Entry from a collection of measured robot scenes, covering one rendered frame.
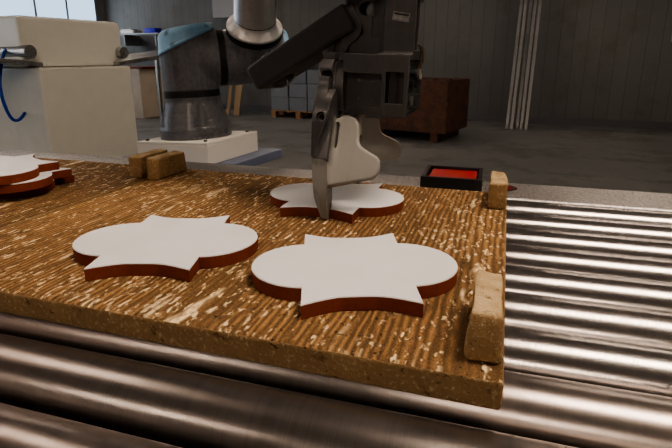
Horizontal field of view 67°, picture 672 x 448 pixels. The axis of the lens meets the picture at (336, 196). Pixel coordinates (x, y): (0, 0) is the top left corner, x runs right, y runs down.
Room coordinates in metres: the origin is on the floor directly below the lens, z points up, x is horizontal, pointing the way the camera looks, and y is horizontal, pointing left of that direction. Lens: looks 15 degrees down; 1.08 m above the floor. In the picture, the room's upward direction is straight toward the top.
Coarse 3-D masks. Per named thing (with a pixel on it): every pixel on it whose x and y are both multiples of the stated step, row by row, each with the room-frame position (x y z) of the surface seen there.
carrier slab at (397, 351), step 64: (128, 192) 0.54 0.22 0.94; (192, 192) 0.53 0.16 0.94; (256, 192) 0.53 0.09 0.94; (448, 192) 0.53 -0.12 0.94; (0, 256) 0.35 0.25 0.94; (64, 256) 0.35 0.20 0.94; (256, 256) 0.35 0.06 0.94; (64, 320) 0.28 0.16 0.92; (128, 320) 0.26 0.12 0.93; (192, 320) 0.26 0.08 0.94; (256, 320) 0.26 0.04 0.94; (320, 320) 0.26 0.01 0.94; (384, 320) 0.26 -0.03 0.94; (448, 320) 0.26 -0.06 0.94; (384, 384) 0.22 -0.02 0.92; (448, 384) 0.21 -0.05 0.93
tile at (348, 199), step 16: (272, 192) 0.50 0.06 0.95; (288, 192) 0.50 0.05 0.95; (304, 192) 0.50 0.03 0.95; (336, 192) 0.50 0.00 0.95; (352, 192) 0.50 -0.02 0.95; (368, 192) 0.50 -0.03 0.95; (384, 192) 0.50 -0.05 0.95; (288, 208) 0.45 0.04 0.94; (304, 208) 0.45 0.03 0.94; (336, 208) 0.44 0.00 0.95; (352, 208) 0.44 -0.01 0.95; (368, 208) 0.45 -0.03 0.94; (384, 208) 0.45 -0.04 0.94; (400, 208) 0.46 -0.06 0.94
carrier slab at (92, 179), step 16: (48, 160) 0.71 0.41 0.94; (64, 160) 0.71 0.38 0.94; (80, 176) 0.61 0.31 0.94; (96, 176) 0.61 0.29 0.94; (112, 176) 0.61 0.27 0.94; (128, 176) 0.61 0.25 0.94; (48, 192) 0.54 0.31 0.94; (64, 192) 0.54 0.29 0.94; (80, 192) 0.54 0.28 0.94; (96, 192) 0.54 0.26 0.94; (0, 208) 0.47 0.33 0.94; (16, 208) 0.47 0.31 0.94; (32, 208) 0.47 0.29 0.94; (48, 208) 0.47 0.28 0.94; (0, 224) 0.43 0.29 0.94; (16, 224) 0.43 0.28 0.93
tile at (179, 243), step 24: (96, 240) 0.36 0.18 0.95; (120, 240) 0.36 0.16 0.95; (144, 240) 0.36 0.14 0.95; (168, 240) 0.36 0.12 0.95; (192, 240) 0.36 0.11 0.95; (216, 240) 0.36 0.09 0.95; (240, 240) 0.36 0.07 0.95; (96, 264) 0.31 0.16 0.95; (120, 264) 0.32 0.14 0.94; (144, 264) 0.32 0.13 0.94; (168, 264) 0.31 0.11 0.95; (192, 264) 0.31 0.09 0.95; (216, 264) 0.33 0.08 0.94
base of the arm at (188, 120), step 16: (176, 96) 1.06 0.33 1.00; (192, 96) 1.06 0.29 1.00; (208, 96) 1.08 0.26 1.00; (176, 112) 1.05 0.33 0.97; (192, 112) 1.05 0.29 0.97; (208, 112) 1.06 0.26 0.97; (224, 112) 1.11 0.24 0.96; (160, 128) 1.08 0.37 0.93; (176, 128) 1.04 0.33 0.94; (192, 128) 1.04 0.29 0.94; (208, 128) 1.05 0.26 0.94; (224, 128) 1.08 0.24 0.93
